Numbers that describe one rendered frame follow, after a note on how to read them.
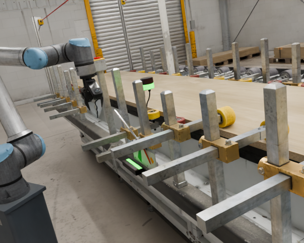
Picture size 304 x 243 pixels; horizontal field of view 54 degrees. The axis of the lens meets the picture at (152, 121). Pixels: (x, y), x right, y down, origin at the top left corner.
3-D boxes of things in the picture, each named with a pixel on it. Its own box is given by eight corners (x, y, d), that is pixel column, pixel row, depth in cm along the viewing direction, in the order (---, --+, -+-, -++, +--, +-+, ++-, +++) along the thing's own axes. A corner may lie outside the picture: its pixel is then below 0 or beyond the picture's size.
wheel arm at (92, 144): (84, 153, 148) (82, 145, 147) (82, 151, 151) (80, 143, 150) (159, 128, 166) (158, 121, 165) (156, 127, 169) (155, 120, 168)
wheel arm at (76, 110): (50, 121, 235) (49, 115, 234) (49, 120, 238) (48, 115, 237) (102, 107, 253) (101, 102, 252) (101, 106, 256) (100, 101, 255)
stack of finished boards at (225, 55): (259, 51, 965) (259, 46, 960) (200, 66, 861) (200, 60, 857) (241, 52, 1031) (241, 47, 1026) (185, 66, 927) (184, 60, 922)
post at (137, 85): (152, 178, 144) (134, 81, 131) (149, 176, 147) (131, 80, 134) (158, 176, 146) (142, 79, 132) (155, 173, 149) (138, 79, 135)
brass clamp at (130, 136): (129, 141, 155) (127, 131, 153) (119, 135, 167) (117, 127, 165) (140, 137, 157) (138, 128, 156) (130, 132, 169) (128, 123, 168)
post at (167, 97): (181, 205, 123) (164, 92, 110) (177, 201, 126) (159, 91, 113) (188, 201, 125) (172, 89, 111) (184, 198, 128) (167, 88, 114)
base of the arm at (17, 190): (6, 207, 151) (0, 189, 148) (-14, 200, 162) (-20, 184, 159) (37, 188, 166) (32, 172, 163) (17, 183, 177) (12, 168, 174)
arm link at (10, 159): (-15, 184, 158) (-26, 154, 153) (10, 169, 172) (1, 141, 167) (5, 186, 151) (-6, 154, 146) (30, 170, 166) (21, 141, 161)
